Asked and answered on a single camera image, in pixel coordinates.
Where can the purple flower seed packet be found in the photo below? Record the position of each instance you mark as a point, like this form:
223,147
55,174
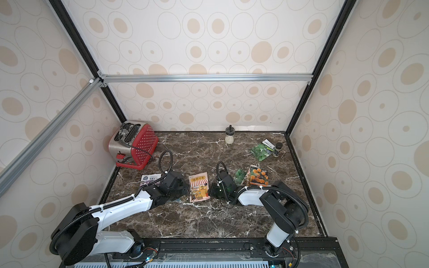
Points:
147,179

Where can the green gourd seed packet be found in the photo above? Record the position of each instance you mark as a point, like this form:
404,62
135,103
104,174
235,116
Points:
239,177

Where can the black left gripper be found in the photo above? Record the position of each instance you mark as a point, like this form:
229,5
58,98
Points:
184,184

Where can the small dark jar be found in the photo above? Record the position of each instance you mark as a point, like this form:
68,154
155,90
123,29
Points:
277,149

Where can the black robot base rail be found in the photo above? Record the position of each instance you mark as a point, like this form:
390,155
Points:
302,252

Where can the orange marigold seed packet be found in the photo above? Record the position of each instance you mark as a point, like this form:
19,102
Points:
256,176

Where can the small glass bottle black cap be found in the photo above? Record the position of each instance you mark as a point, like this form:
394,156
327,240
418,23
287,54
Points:
229,132

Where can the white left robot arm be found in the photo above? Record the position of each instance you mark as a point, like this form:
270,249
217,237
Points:
82,231

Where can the pink sunflower shop seed packet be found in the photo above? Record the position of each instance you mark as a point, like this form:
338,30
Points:
199,187

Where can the green vegetable seed packet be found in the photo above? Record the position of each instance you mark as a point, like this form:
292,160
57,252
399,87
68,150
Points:
263,150

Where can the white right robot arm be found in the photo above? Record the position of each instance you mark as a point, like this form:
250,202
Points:
288,211

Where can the horizontal aluminium frame bar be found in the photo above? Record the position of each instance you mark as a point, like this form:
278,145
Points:
199,78

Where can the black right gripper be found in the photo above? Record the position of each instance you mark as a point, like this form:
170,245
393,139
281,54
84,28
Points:
217,189

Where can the left aluminium frame bar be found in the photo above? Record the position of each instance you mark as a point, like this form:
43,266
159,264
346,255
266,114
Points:
18,165

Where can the red polka-dot toaster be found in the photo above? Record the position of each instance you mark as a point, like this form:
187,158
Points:
133,145

